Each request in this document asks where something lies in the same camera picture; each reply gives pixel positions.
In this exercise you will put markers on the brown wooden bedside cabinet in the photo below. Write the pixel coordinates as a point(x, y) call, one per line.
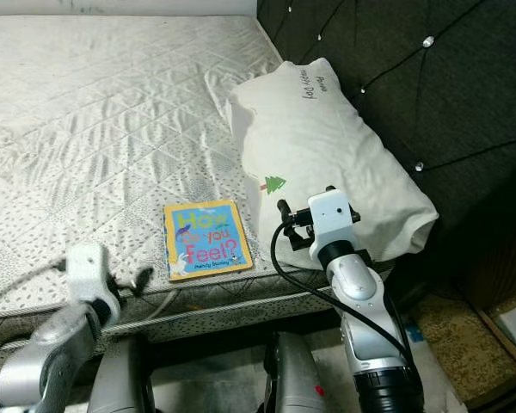
point(499, 275)

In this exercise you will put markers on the blue yellow children's book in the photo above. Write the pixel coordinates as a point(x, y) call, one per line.
point(206, 241)

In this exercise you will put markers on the brown speckled floor mat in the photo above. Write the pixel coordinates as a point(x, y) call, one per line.
point(456, 344)

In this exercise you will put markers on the dark bed frame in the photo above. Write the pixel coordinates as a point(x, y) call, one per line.
point(206, 323)

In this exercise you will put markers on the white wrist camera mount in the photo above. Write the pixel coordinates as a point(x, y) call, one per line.
point(90, 268)
point(331, 213)

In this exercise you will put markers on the grey robot right leg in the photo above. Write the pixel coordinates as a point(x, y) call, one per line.
point(297, 379)

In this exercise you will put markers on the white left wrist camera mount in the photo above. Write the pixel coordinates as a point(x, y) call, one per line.
point(90, 268)

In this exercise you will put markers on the white pillow with tree print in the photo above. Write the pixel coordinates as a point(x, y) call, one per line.
point(327, 146)

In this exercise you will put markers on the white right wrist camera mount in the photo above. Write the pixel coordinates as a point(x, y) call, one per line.
point(331, 213)

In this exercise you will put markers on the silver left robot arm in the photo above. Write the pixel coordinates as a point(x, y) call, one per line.
point(52, 361)

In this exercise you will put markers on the dark tufted headboard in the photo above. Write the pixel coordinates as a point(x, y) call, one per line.
point(439, 86)

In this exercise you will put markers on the grey robot left leg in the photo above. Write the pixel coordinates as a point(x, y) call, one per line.
point(125, 379)

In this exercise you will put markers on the grey robot leg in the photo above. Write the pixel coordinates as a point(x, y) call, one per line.
point(125, 379)
point(297, 379)

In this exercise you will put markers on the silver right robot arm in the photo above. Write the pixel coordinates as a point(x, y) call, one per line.
point(365, 301)

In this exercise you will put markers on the white quilted mattress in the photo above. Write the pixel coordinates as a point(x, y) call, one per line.
point(103, 112)

